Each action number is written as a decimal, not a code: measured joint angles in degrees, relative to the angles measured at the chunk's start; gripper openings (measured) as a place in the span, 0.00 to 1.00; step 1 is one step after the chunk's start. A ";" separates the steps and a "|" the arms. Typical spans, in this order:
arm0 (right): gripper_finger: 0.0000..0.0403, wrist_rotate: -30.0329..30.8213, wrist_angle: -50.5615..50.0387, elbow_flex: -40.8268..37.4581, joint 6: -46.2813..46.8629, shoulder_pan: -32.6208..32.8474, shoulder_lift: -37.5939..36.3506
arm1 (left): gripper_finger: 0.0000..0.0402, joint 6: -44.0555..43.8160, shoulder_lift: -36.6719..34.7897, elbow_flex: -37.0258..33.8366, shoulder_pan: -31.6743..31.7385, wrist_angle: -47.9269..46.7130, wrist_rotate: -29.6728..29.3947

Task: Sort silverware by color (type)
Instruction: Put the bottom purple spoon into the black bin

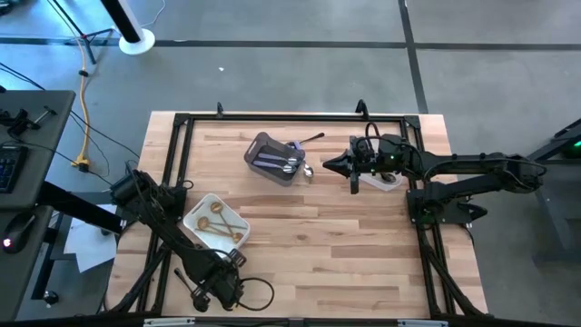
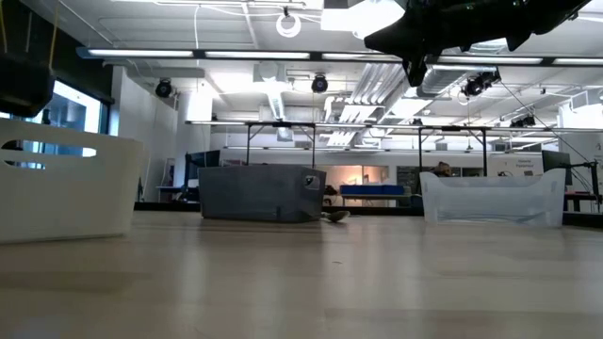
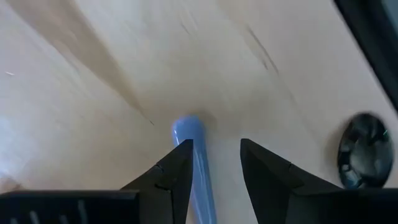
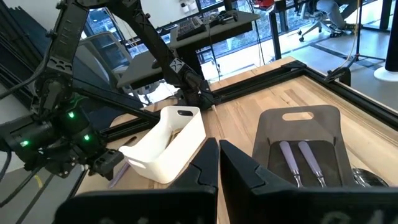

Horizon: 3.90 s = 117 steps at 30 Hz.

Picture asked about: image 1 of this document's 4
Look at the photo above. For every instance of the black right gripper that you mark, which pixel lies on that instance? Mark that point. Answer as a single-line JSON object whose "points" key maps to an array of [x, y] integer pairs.
{"points": [[356, 181]]}

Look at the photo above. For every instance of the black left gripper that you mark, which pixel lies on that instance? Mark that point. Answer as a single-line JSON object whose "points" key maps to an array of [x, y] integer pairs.
{"points": [[220, 286]]}

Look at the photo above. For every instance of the clear plastic bin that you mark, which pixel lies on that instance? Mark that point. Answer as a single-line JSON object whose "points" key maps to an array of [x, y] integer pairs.
{"points": [[374, 184]]}

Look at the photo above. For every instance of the white plastic bin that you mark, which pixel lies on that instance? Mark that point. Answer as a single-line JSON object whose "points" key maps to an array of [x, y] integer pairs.
{"points": [[224, 247]]}

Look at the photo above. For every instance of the grey plastic bin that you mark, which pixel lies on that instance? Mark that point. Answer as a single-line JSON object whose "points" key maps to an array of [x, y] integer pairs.
{"points": [[268, 143]]}

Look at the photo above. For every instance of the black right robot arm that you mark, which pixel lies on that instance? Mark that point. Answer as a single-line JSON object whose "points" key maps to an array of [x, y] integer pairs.
{"points": [[476, 164]]}

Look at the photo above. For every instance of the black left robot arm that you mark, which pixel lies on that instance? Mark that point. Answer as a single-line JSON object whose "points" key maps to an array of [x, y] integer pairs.
{"points": [[168, 231]]}

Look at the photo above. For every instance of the black table clamp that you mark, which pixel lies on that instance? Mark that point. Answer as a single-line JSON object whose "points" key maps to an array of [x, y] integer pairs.
{"points": [[361, 108], [220, 109]]}

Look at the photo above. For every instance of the black crossbar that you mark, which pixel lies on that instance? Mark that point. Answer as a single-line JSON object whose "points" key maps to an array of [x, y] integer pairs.
{"points": [[290, 323]]}

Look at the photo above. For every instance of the white paper sheets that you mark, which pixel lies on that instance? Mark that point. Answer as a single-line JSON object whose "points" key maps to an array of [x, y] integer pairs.
{"points": [[86, 247]]}

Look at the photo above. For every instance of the black desk beam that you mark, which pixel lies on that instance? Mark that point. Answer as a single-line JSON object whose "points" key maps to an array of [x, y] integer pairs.
{"points": [[77, 206]]}

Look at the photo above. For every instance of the black caster wheel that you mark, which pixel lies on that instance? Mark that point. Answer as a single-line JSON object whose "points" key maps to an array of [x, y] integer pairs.
{"points": [[51, 298]]}

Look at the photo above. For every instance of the dark grey desk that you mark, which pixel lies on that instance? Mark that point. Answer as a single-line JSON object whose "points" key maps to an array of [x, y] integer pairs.
{"points": [[18, 281]]}

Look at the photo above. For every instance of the black computer mouse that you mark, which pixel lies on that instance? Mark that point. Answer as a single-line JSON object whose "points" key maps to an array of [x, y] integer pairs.
{"points": [[16, 234]]}

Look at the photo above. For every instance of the grey side table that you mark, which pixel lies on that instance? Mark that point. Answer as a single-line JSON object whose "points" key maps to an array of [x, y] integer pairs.
{"points": [[551, 213]]}

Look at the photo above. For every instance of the black computer green lights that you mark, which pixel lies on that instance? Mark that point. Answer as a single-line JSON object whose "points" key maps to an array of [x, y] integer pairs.
{"points": [[574, 147]]}

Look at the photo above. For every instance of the black pole white round base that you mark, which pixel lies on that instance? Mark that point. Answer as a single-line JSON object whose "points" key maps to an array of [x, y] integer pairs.
{"points": [[136, 44]]}

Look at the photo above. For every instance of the black keyboard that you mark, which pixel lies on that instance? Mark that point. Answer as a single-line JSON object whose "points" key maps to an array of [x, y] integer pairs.
{"points": [[9, 168]]}

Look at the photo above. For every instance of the black clamp tool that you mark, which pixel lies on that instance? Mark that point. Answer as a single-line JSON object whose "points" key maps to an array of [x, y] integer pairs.
{"points": [[20, 122]]}

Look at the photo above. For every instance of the black tripod stand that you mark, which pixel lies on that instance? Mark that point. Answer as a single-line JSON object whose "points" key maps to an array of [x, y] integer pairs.
{"points": [[85, 37]]}

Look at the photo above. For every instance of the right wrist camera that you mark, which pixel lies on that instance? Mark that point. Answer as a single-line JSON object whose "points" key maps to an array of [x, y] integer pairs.
{"points": [[373, 159]]}

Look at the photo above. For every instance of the silver metal bracket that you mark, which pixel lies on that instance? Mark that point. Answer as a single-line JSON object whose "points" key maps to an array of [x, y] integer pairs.
{"points": [[168, 322], [422, 323]]}

